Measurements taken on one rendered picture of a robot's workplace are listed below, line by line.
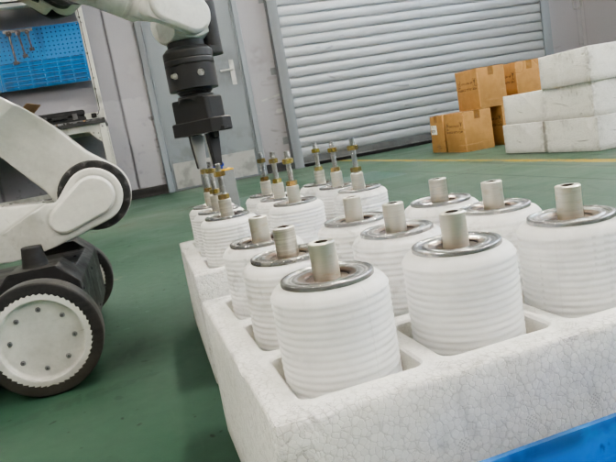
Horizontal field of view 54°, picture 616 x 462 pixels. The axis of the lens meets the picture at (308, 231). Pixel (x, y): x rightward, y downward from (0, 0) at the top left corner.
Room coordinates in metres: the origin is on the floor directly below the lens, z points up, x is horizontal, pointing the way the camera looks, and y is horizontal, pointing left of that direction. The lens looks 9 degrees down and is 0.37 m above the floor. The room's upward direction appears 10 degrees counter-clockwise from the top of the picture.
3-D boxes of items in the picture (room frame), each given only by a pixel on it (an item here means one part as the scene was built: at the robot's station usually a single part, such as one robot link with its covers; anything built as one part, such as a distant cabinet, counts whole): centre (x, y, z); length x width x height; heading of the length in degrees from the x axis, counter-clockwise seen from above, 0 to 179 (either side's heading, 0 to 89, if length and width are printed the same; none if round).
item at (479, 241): (0.51, -0.12, 0.25); 0.08 x 0.08 x 0.01
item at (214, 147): (1.11, 0.14, 0.36); 0.03 x 0.02 x 0.06; 147
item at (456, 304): (0.51, -0.12, 0.16); 0.10 x 0.10 x 0.18
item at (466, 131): (4.74, -1.36, 0.15); 0.30 x 0.24 x 0.30; 13
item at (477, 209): (0.65, -0.20, 0.25); 0.08 x 0.08 x 0.01
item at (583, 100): (3.41, -1.70, 0.27); 0.39 x 0.39 x 0.18; 16
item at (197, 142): (1.14, 0.18, 0.36); 0.03 x 0.02 x 0.06; 147
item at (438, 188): (0.77, -0.17, 0.26); 0.02 x 0.02 x 0.03
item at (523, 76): (4.88, -1.84, 0.45); 0.30 x 0.24 x 0.30; 12
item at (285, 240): (0.59, 0.02, 0.26); 0.02 x 0.02 x 0.03
